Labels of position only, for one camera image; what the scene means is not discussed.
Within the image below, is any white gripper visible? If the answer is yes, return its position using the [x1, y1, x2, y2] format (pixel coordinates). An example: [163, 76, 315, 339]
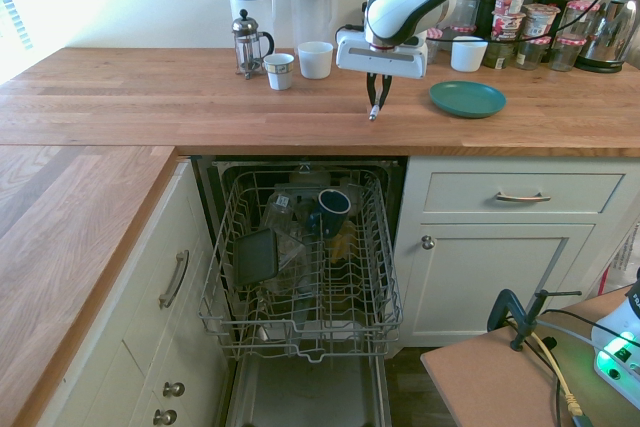
[334, 27, 430, 111]

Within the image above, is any white robot base green light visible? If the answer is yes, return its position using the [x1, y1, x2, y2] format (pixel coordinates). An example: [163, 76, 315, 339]
[590, 278, 640, 411]

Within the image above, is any steel dishwasher door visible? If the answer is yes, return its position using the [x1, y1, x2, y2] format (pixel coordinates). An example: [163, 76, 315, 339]
[223, 352, 394, 427]

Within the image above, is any white ceramic mug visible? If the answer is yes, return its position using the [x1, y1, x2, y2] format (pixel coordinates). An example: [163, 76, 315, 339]
[297, 41, 335, 81]

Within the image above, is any teal plastic plate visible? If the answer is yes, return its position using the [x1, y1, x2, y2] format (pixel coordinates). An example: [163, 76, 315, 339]
[428, 80, 508, 120]

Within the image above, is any white round ceramic cup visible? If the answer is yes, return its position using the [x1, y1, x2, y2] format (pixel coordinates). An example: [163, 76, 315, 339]
[450, 36, 489, 73]

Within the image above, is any glass jar red gingham lid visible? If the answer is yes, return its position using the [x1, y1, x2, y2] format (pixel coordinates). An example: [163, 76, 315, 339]
[443, 23, 477, 52]
[560, 0, 602, 39]
[549, 32, 588, 73]
[514, 35, 552, 71]

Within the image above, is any clear pitcher navy lid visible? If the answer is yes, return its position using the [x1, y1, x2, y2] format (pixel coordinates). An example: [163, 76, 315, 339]
[286, 0, 334, 51]

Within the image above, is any small printed paper cup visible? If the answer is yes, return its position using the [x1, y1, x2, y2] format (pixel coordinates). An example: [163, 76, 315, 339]
[262, 52, 296, 92]

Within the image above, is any clear drinking glass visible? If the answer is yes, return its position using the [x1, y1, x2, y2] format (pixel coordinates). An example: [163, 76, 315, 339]
[452, 0, 482, 29]

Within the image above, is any dark green printed tub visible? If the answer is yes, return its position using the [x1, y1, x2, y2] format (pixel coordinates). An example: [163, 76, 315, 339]
[481, 38, 519, 71]

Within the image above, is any navy blue mug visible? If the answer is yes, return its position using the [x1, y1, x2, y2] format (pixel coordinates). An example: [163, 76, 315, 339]
[306, 187, 353, 239]

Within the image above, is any black shaker bottle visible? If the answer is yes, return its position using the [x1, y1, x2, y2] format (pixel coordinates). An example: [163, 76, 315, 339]
[474, 0, 504, 39]

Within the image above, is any glass steel french press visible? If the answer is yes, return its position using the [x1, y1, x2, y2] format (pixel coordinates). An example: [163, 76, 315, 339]
[230, 8, 276, 81]

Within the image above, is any dark red printed tub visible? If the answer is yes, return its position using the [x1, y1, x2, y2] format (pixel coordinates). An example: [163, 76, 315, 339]
[490, 10, 527, 43]

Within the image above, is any clear pitcher light blue lid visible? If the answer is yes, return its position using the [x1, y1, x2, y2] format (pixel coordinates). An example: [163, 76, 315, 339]
[226, 0, 274, 56]

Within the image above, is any yellow plastic item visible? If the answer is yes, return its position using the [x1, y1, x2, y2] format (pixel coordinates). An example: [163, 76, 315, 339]
[331, 223, 360, 264]

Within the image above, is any clear glass in rack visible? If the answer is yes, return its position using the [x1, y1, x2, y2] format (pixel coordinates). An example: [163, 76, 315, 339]
[261, 190, 307, 249]

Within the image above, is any clear plastic container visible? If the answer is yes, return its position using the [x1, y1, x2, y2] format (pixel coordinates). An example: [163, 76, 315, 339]
[268, 235, 313, 294]

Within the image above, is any black square container lid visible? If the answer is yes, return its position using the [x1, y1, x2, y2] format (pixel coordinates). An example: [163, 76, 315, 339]
[232, 227, 280, 287]

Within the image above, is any white kitchen cabinet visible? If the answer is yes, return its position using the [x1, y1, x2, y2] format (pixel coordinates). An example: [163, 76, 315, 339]
[37, 158, 232, 427]
[393, 155, 640, 349]

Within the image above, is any stainless steel electric kettle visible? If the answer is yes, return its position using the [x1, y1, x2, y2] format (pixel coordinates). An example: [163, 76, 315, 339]
[574, 0, 640, 74]

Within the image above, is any dark green C-clamp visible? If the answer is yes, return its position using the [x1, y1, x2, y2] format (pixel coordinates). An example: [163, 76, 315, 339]
[486, 287, 584, 353]

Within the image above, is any white printed plastic bag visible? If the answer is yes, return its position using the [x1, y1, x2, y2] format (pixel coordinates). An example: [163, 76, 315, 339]
[596, 215, 640, 299]

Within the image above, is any brown robot mounting board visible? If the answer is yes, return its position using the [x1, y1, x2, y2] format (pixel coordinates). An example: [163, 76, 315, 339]
[419, 283, 640, 427]

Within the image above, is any window blind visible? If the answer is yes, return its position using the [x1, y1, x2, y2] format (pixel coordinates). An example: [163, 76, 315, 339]
[0, 0, 34, 52]

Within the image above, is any steel bar cabinet handle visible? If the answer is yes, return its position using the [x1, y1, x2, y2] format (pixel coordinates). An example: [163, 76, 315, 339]
[158, 249, 191, 310]
[495, 190, 552, 204]

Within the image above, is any grey wire dishwasher rack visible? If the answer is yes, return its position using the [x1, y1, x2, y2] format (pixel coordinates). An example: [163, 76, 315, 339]
[196, 165, 406, 364]

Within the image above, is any black base cable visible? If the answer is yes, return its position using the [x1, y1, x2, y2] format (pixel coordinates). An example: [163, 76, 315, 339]
[542, 309, 640, 349]

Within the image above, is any grey base cable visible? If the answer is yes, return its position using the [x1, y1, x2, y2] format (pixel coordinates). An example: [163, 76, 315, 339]
[535, 321, 602, 349]

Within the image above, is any yellow ethernet cable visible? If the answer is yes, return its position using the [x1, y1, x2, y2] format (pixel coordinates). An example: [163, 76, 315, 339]
[530, 330, 585, 419]

